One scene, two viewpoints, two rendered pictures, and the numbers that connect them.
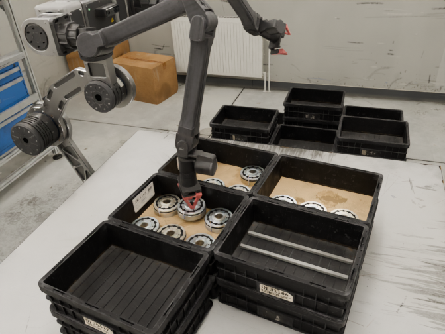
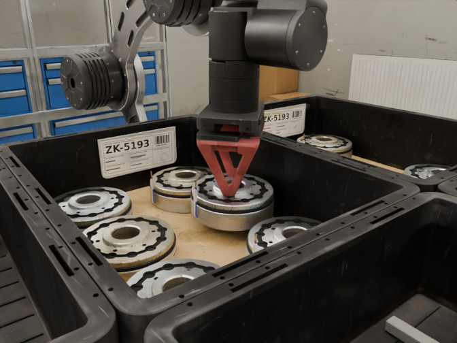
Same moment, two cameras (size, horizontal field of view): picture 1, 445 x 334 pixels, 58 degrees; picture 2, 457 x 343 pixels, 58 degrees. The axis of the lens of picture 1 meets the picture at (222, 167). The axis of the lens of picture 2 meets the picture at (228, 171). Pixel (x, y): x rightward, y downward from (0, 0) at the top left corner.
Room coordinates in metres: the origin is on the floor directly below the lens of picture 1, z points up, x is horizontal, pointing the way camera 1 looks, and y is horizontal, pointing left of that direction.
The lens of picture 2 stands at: (0.73, -0.06, 1.08)
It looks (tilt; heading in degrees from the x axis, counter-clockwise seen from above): 21 degrees down; 24
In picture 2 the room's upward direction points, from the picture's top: straight up
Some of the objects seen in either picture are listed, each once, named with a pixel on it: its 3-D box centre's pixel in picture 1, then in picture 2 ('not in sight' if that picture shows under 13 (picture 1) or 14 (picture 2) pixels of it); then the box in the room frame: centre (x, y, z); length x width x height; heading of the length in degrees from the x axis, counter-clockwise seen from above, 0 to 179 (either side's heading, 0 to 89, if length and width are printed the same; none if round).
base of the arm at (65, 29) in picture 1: (71, 35); not in sight; (1.37, 0.46, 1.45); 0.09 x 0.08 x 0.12; 159
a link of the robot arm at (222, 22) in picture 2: (188, 163); (239, 35); (1.15, 0.11, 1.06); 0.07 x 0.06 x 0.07; 69
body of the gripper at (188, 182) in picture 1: (188, 177); (233, 92); (1.15, 0.12, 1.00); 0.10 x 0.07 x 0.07; 15
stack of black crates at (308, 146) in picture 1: (303, 159); not in sight; (2.27, -0.54, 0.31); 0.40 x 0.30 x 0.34; 69
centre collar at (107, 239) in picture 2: (170, 232); (126, 234); (1.03, 0.19, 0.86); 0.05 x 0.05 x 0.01
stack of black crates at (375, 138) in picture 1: (367, 160); not in sight; (2.12, -0.92, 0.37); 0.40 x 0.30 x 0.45; 69
